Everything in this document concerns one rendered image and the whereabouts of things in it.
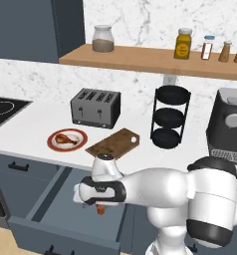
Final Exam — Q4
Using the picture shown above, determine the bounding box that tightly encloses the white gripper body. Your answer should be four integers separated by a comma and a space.
73, 183, 91, 207

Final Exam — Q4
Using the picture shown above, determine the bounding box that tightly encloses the open dark blue drawer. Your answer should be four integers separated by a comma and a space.
7, 165, 128, 255

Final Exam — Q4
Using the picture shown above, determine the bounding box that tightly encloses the closed dark blue drawer front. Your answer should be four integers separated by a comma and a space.
0, 151, 64, 220

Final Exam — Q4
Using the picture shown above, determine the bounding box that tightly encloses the red-rimmed white plate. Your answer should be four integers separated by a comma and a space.
46, 127, 89, 153

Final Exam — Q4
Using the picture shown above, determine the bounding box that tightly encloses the brown wooden cutting board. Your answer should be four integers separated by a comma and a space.
85, 127, 140, 160

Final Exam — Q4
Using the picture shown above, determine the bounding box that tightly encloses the brown chicken drumstick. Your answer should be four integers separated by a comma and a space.
55, 132, 79, 146

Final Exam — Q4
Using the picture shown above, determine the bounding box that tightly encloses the dark blue cupboard door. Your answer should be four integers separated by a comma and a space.
119, 202, 237, 255

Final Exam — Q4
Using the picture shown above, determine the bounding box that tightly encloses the grey four-slot toaster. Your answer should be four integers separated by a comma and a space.
70, 88, 121, 130

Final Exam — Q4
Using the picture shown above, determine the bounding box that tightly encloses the black hob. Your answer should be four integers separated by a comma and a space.
0, 96, 33, 134

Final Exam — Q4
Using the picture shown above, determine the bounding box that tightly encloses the glass jar with brown contents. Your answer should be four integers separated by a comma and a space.
92, 24, 116, 54

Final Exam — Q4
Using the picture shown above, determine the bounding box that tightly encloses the dark grey coffee machine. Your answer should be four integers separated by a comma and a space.
205, 87, 237, 167

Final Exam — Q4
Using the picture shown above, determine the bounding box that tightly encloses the yellow jar with white lid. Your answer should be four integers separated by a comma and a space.
173, 28, 193, 61

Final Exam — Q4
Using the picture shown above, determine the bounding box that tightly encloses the white red-labelled spice shaker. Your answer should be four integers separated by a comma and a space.
201, 35, 215, 61

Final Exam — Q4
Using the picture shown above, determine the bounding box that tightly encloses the black drawer handle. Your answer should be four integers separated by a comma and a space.
7, 161, 30, 172
44, 244, 67, 255

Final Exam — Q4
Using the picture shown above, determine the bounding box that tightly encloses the black three-tier wire stand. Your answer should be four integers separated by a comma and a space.
149, 85, 192, 150

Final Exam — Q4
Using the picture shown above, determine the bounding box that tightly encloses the black cupboard handle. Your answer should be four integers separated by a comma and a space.
186, 243, 200, 255

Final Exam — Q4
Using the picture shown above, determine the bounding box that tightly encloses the white wall socket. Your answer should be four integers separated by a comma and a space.
163, 74, 178, 87

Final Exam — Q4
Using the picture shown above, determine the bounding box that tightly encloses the wooden wall shelf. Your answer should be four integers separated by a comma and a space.
58, 44, 237, 82

